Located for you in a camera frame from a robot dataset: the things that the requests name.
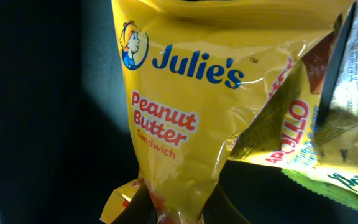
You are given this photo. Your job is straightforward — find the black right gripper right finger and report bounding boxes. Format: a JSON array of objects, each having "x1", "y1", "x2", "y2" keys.
[{"x1": 203, "y1": 184, "x2": 250, "y2": 224}]

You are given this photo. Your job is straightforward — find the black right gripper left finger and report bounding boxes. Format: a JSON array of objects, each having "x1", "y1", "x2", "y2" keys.
[{"x1": 111, "y1": 183, "x2": 157, "y2": 224}]

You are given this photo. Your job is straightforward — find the yellow chocolate cake snack packet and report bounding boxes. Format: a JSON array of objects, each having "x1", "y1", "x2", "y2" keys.
[{"x1": 228, "y1": 14, "x2": 345, "y2": 170}]

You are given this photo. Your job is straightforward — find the green pandan cake snack packet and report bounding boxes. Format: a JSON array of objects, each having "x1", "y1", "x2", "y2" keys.
[{"x1": 283, "y1": 1, "x2": 358, "y2": 211}]

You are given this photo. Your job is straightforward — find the dark green open box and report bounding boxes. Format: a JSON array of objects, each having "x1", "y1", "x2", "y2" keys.
[{"x1": 0, "y1": 0, "x2": 358, "y2": 223}]

